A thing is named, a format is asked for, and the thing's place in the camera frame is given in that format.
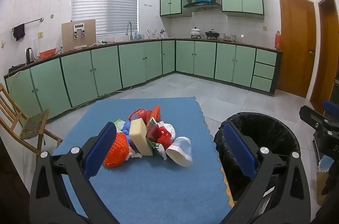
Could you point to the white tissue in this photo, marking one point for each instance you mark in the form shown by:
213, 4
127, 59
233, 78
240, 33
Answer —
133, 154

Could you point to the blue plastic bag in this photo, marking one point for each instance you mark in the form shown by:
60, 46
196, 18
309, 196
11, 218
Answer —
126, 128

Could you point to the red snack packet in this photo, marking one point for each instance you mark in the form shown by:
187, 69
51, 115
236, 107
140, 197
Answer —
159, 134

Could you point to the dark towel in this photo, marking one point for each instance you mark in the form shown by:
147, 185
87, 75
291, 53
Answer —
19, 32

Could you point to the red thermos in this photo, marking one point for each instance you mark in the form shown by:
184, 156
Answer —
278, 41

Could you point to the utensil holder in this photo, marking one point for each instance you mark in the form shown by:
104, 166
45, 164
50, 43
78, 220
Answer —
152, 34

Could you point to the white pot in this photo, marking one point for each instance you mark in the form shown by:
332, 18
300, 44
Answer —
195, 33

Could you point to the wall socket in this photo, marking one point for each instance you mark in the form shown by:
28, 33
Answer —
40, 34

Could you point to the wooden door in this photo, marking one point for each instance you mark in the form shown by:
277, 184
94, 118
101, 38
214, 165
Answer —
296, 46
328, 54

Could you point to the black wok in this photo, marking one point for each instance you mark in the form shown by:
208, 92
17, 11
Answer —
212, 34

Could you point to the red basin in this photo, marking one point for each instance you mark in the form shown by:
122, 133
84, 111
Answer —
48, 53

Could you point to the steel towel rail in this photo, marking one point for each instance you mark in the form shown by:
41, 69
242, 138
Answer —
33, 20

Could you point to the row of glass cups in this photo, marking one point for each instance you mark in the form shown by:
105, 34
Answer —
230, 38

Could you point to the clear plastic jug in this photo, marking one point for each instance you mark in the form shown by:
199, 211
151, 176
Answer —
36, 48

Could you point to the green base cabinets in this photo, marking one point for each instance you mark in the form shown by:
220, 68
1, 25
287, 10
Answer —
132, 62

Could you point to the black range hood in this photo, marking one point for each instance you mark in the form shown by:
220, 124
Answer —
202, 5

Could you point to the red paper cup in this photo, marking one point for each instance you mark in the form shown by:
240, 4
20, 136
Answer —
139, 114

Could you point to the blue scalloped mat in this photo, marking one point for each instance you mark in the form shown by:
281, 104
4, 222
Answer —
159, 187

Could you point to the brown cardboard box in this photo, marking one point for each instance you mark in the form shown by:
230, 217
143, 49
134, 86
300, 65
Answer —
68, 41

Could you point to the steel faucet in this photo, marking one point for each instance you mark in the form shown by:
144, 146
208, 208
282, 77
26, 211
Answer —
129, 28

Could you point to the wooden chair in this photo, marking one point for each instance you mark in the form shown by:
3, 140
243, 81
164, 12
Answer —
33, 126

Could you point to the white plastic bag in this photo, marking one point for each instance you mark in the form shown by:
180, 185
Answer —
169, 128

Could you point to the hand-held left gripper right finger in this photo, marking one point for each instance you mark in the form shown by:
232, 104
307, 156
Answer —
239, 152

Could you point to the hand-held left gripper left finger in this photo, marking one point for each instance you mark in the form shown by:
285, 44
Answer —
99, 151

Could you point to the steel electric kettle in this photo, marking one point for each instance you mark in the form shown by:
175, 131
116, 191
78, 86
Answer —
30, 56

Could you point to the white window blind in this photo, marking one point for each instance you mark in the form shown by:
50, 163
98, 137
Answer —
106, 1

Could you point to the black bag lined trash bin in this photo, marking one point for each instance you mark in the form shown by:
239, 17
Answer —
264, 131

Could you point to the white paper cup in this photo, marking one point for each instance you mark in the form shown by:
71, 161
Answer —
182, 150

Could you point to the small blue cloth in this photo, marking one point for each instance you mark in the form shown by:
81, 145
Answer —
325, 163

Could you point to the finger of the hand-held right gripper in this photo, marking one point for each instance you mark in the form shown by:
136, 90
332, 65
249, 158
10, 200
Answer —
312, 116
331, 107

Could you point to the yellow sponge block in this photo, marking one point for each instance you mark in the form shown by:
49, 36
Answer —
140, 134

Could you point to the wooden table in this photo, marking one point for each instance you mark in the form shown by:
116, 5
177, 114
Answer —
230, 195

